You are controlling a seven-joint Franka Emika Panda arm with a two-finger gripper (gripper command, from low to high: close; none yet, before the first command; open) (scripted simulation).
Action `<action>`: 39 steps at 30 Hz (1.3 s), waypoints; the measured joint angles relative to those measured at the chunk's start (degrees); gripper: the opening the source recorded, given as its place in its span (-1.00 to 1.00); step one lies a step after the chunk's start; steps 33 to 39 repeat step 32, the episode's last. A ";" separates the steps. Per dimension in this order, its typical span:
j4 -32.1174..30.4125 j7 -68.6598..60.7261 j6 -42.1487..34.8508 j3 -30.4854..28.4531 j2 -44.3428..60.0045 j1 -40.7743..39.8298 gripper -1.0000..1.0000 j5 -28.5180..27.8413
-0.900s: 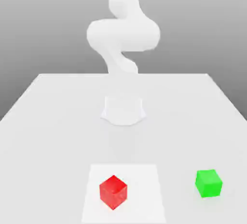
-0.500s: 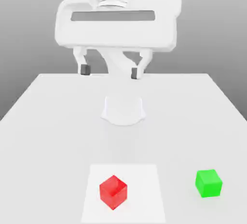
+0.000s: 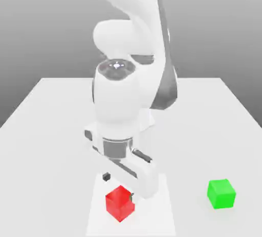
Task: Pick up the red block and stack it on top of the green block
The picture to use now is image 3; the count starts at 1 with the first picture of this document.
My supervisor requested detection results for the small red cube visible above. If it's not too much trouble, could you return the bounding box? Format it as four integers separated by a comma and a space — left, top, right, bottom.
105, 184, 136, 223

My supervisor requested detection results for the small green cube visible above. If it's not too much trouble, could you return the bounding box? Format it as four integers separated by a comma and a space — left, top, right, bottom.
206, 178, 237, 210

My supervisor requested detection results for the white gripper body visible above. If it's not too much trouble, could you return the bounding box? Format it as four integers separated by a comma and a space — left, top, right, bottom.
89, 142, 160, 200

